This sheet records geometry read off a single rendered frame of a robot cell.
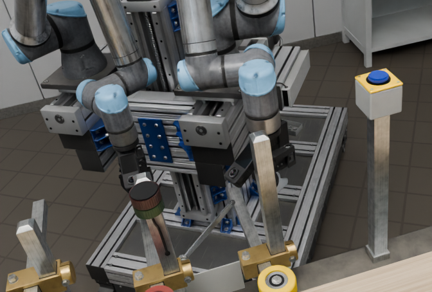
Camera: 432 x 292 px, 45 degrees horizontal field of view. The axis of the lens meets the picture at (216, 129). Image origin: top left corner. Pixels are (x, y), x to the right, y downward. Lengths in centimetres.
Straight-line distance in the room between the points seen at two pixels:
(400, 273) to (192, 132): 68
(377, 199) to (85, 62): 101
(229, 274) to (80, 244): 148
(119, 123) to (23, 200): 188
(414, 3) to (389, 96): 306
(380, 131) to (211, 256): 116
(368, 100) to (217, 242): 125
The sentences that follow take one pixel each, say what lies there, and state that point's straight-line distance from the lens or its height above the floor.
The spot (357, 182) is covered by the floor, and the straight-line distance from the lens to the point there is 271.
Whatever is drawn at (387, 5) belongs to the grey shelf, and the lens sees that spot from 405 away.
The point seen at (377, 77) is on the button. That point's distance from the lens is 110.
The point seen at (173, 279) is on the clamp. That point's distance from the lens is 124.
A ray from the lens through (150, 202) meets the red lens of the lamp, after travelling 101.
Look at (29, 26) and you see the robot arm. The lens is 158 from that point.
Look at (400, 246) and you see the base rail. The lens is 147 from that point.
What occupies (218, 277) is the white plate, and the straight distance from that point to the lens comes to 134.
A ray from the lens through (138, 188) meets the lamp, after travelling 104.
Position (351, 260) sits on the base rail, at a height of 70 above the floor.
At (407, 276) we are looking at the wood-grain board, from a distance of 115.
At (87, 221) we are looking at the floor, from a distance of 283.
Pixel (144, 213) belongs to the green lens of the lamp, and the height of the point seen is 111.
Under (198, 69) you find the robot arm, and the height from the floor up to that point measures 124.
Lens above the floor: 178
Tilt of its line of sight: 34 degrees down
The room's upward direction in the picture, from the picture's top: 12 degrees counter-clockwise
